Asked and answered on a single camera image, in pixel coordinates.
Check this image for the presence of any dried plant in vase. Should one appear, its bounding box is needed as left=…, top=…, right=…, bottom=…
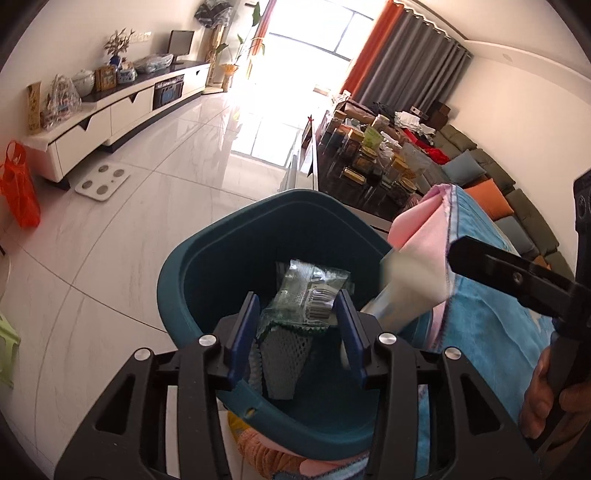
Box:
left=104, top=28, right=134, bottom=70

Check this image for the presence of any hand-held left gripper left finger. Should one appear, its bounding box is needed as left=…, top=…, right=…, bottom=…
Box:
left=54, top=292, right=262, bottom=480

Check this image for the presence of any tall green houseplant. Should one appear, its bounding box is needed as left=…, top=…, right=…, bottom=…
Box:
left=217, top=0, right=264, bottom=93

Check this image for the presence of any tall yellow box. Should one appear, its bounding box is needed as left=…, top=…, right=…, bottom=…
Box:
left=27, top=82, right=43, bottom=134

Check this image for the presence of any white bathroom scale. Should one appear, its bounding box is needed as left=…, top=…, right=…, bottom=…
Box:
left=75, top=165, right=132, bottom=201

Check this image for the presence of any large blue cushion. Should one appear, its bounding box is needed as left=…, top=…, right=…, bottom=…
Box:
left=494, top=216, right=539, bottom=257

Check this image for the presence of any small blue cushion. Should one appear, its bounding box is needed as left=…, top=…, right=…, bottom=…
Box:
left=442, top=150, right=488, bottom=185

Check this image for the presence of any clear plastic bag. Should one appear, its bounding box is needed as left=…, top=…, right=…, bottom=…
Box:
left=41, top=74, right=83, bottom=130

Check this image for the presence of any green sofa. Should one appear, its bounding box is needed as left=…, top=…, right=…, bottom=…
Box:
left=416, top=124, right=575, bottom=282

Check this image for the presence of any blue plastic-wrapped bundle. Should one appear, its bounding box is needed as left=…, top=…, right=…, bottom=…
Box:
left=134, top=53, right=174, bottom=75

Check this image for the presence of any green plastic stool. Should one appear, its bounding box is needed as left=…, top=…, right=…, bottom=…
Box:
left=0, top=311, right=21, bottom=388

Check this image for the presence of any orange cushion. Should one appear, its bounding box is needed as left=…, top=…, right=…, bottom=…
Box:
left=464, top=179, right=515, bottom=221

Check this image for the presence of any cluster of jars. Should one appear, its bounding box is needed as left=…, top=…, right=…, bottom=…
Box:
left=323, top=115, right=430, bottom=208

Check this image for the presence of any red cloth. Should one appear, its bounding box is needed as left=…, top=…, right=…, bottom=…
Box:
left=402, top=129, right=451, bottom=164

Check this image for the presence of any white cloth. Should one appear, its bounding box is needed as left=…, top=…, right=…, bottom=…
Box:
left=394, top=111, right=432, bottom=134

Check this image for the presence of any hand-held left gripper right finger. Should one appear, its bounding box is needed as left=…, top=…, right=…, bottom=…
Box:
left=333, top=290, right=541, bottom=480

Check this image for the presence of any dark wrapped fan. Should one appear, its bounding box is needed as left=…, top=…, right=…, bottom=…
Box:
left=194, top=0, right=234, bottom=26

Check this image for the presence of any black monitor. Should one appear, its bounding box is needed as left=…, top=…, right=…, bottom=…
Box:
left=167, top=30, right=195, bottom=63

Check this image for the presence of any grey foam fruit net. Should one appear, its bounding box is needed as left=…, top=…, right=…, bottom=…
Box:
left=252, top=323, right=315, bottom=400

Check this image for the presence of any person's right hand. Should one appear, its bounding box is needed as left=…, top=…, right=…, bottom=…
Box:
left=519, top=354, right=591, bottom=440

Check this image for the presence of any grey curtain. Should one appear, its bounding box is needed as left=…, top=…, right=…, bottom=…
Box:
left=355, top=9, right=474, bottom=116

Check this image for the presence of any dark coffee table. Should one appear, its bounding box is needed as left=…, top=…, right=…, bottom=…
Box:
left=279, top=108, right=444, bottom=232

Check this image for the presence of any clear wrapper with green edges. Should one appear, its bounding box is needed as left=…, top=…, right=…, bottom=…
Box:
left=256, top=259, right=354, bottom=340

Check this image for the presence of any orange plastic bag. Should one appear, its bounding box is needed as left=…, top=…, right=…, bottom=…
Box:
left=0, top=141, right=41, bottom=229

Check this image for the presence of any blue printed blanket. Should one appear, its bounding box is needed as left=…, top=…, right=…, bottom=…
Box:
left=222, top=182, right=568, bottom=480

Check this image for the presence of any teal plastic bin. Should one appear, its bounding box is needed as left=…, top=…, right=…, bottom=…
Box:
left=157, top=189, right=435, bottom=462

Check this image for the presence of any white ceramic pot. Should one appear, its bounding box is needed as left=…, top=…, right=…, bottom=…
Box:
left=71, top=69, right=95, bottom=97

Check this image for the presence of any white paper wrapper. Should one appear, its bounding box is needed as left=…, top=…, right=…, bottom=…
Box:
left=360, top=251, right=451, bottom=337

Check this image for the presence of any white and black TV cabinet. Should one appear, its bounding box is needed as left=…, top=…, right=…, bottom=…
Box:
left=23, top=60, right=213, bottom=183

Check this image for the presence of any orange curtain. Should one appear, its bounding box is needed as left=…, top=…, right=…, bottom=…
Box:
left=342, top=0, right=407, bottom=95

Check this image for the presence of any wooden picture frame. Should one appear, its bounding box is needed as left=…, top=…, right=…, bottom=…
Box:
left=95, top=65, right=117, bottom=92

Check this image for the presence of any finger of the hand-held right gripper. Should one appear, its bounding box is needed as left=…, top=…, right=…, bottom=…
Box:
left=448, top=236, right=591, bottom=324

